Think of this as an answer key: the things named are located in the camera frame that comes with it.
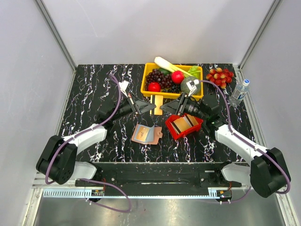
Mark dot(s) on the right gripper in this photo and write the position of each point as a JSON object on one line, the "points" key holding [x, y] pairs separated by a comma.
{"points": [[178, 106]]}

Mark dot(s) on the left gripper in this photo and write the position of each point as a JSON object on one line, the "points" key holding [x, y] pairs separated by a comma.
{"points": [[141, 106]]}

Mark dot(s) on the gold striped credit card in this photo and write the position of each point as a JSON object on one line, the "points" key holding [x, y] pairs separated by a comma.
{"points": [[142, 133]]}

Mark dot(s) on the red plastic bin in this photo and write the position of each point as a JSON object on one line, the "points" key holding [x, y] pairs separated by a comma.
{"points": [[185, 133]]}

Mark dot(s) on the pink leather card holder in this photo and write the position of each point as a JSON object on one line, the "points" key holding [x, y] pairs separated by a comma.
{"points": [[155, 133]]}

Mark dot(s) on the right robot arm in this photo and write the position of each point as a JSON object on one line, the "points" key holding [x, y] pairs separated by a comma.
{"points": [[266, 173]]}

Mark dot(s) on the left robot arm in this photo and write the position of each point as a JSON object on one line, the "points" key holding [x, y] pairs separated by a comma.
{"points": [[58, 160]]}

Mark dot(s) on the gold credit card in bin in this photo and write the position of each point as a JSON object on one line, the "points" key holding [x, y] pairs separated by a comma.
{"points": [[184, 123]]}

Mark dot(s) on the dark blueberry bunch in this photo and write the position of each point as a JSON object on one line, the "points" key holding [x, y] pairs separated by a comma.
{"points": [[176, 89]]}

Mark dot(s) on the green cantaloupe melon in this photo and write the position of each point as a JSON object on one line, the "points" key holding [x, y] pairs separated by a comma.
{"points": [[185, 88]]}

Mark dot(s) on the red tomato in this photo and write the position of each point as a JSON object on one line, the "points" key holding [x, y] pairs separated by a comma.
{"points": [[154, 87]]}

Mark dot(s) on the red apple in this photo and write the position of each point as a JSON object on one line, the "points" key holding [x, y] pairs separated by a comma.
{"points": [[177, 77]]}

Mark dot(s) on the purple grape bunch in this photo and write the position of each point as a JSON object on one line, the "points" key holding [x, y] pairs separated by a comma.
{"points": [[156, 76]]}

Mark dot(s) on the green lettuce leaf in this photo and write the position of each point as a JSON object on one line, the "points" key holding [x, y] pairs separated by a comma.
{"points": [[194, 71]]}

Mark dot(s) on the yellow plastic tray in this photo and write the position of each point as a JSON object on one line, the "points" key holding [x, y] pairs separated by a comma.
{"points": [[150, 66]]}

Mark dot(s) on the white leek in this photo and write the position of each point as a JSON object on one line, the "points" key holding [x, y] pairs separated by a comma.
{"points": [[162, 63]]}

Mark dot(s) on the red lychee bunch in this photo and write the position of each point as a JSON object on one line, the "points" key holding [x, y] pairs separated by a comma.
{"points": [[220, 77]]}

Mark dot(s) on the clear water bottle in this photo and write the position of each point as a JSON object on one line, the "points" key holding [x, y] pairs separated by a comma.
{"points": [[239, 93]]}

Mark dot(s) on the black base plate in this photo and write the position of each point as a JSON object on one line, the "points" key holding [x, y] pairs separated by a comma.
{"points": [[199, 174]]}

